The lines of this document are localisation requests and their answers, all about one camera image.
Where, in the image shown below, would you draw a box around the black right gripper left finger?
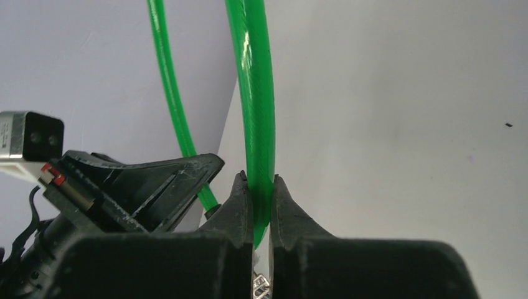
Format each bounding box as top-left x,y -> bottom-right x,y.
41,173 -> 253,298

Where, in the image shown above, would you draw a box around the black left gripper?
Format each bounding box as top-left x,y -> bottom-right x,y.
1,151 -> 225,298

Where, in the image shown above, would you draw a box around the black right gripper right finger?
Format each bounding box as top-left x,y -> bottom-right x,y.
270,176 -> 479,298

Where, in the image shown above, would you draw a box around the silver keys of green lock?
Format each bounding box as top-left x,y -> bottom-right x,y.
253,273 -> 271,299

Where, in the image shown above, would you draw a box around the green cable lock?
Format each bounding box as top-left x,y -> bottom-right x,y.
147,1 -> 276,247

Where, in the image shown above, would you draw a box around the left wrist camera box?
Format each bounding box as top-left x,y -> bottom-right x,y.
1,111 -> 65,183

